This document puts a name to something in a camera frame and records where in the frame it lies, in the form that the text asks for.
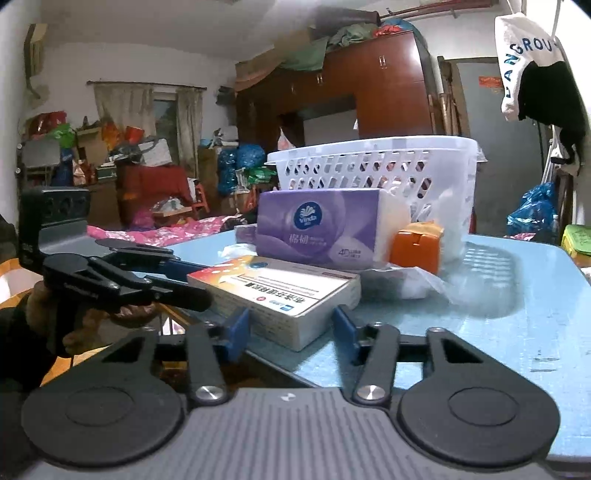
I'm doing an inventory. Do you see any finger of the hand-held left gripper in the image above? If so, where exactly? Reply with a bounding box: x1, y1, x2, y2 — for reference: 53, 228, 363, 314
42, 253, 214, 315
94, 237, 208, 278

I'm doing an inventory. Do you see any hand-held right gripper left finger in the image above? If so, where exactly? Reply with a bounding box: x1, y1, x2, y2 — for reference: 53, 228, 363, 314
95, 306, 253, 408

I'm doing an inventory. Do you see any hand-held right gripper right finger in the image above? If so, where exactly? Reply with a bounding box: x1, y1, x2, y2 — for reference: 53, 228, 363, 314
331, 304, 497, 405

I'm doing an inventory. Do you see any white orange medicine box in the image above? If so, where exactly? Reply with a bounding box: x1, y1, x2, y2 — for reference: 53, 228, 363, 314
187, 255, 362, 352

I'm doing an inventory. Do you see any white plastic basket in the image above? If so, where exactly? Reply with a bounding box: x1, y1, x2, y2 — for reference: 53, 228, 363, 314
265, 136, 482, 260

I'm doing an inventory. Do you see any person's left forearm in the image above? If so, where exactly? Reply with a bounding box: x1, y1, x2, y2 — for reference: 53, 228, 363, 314
0, 305, 70, 398

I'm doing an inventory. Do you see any person's left hand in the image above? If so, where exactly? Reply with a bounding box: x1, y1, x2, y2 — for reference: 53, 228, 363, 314
25, 281, 160, 343

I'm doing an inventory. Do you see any pink printed blanket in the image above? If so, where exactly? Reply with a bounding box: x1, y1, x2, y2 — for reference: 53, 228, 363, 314
87, 214, 242, 248

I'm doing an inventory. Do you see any red armchair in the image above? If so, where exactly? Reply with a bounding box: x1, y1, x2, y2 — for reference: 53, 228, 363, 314
117, 163, 197, 219

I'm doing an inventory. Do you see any clear plastic bag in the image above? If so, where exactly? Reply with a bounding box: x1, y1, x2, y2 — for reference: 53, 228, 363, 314
359, 262, 460, 306

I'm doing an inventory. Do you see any red plastic stool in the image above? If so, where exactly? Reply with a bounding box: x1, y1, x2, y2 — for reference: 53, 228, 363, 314
191, 182, 212, 219

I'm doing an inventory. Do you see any small orange box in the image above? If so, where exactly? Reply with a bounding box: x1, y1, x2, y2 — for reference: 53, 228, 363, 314
389, 221, 447, 276

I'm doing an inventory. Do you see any purple tissue pack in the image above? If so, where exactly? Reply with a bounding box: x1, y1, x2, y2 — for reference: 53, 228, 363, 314
255, 188, 413, 271

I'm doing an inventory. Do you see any beige curtain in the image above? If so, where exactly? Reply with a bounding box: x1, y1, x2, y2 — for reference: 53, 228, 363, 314
93, 83, 154, 140
176, 88, 205, 172

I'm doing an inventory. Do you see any blue plastic bag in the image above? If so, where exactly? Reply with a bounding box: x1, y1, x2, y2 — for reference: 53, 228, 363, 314
506, 182, 558, 241
216, 143, 267, 200

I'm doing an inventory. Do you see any grey door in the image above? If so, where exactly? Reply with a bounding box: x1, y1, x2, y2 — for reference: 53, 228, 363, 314
454, 60, 552, 237

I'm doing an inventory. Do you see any green plastic container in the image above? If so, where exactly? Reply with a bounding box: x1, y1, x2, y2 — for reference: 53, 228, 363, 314
560, 224, 591, 260

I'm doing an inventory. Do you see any brown wooden wardrobe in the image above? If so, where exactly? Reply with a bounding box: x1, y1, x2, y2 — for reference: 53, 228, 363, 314
235, 30, 438, 154

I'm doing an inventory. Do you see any green cloth pile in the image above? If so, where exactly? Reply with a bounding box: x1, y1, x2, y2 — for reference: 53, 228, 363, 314
276, 22, 419, 72

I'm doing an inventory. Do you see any black hanging garment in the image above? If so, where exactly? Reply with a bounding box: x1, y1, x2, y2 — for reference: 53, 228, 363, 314
516, 60, 588, 177

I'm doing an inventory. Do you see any white printed tote bag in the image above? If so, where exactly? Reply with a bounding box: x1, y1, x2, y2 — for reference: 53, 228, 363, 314
494, 12, 570, 123

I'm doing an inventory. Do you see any wall air conditioner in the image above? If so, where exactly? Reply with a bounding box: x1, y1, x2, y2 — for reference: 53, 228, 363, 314
23, 23, 48, 78

